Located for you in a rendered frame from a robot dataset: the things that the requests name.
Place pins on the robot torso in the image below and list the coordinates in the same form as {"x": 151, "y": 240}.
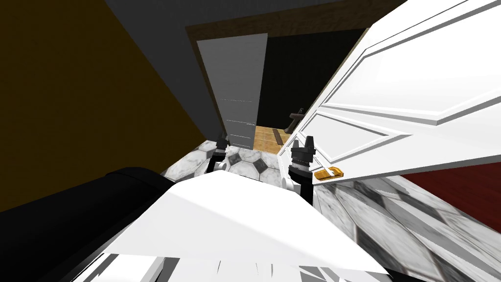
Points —
{"x": 235, "y": 227}

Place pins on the grey door leaf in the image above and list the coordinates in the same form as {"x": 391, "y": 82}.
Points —
{"x": 238, "y": 86}

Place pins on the white panelled door leaf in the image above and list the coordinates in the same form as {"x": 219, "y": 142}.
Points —
{"x": 411, "y": 78}

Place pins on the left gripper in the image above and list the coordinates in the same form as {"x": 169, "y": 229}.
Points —
{"x": 222, "y": 147}

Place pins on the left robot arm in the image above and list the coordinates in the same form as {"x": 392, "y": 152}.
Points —
{"x": 78, "y": 219}

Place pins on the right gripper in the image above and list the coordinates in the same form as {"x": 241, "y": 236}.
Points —
{"x": 302, "y": 153}

